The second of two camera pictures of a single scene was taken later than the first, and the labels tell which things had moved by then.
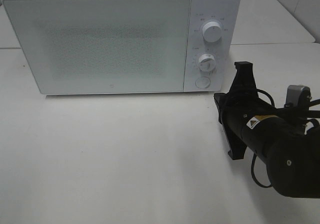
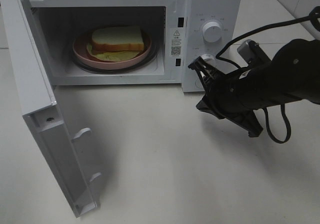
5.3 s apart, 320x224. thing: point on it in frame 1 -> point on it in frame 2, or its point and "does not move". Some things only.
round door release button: x=202 y=82 does not move
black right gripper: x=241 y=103 -> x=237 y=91
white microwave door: x=105 y=42 -> x=41 y=105
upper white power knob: x=212 y=32 does not move
